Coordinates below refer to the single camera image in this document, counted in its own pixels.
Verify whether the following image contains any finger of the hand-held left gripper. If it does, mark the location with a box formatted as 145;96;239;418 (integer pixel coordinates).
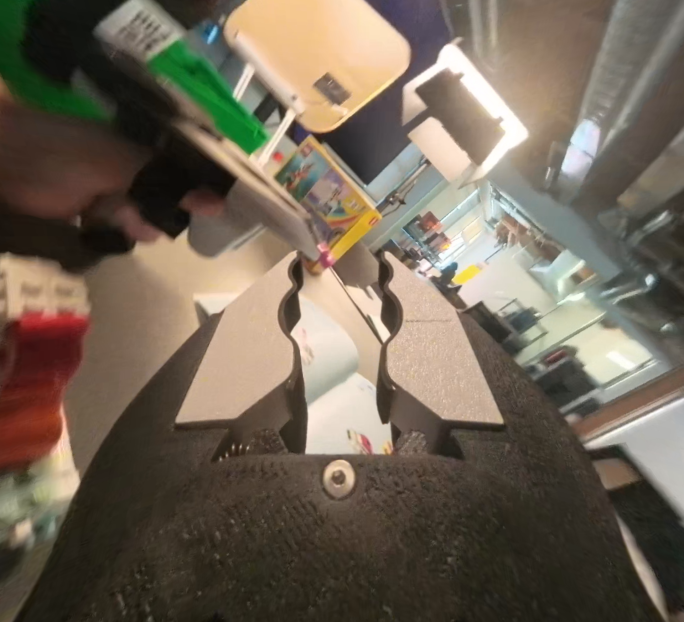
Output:
171;120;324;265
109;53;214;126

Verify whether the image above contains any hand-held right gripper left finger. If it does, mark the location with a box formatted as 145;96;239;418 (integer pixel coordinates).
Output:
175;252;308;454

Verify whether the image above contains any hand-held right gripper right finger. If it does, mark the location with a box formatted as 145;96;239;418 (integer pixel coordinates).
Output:
377;251;506;454

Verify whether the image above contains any yellow lego box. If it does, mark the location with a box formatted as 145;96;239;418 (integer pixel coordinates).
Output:
273;136;383;276

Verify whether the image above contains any person's left hand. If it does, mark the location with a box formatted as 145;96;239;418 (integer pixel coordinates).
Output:
0;93;228;246

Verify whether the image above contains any green plastic bin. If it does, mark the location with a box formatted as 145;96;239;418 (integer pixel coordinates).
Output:
0;0;269;154

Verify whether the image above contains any pale blue instruction booklet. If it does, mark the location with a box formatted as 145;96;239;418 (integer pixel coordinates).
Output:
193;291;393;456

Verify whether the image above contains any beige book stand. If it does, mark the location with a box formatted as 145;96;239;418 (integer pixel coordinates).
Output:
223;0;412;134

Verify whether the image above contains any white light panel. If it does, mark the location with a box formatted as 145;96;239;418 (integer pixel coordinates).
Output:
401;41;530;181

